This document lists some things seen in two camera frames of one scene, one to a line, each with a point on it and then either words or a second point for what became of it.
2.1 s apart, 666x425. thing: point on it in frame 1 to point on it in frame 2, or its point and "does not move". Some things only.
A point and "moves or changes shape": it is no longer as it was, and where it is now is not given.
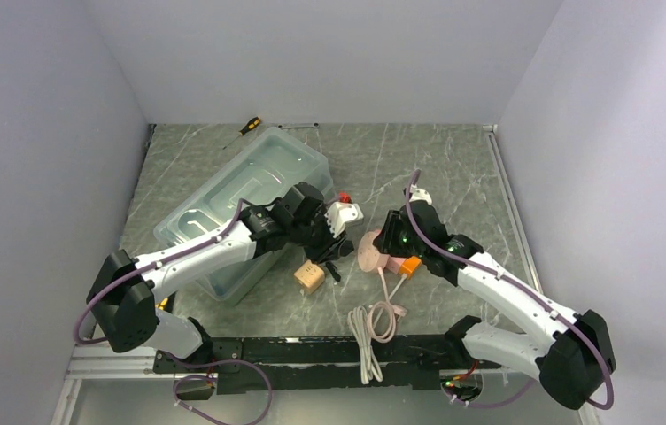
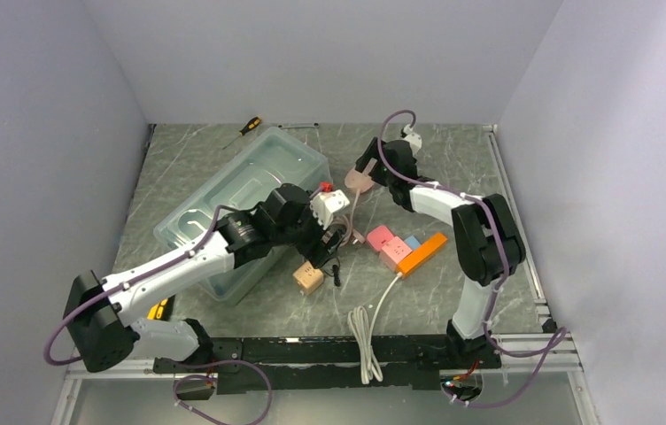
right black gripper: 386,242 to 373,150
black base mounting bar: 333,364 does not move
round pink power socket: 370,258 to 358,181
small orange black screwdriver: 247,127 does not move
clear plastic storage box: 284,158 does not move
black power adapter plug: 333,271 moves or changes shape
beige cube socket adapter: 309,276 does not move
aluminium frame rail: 101,361 does not move
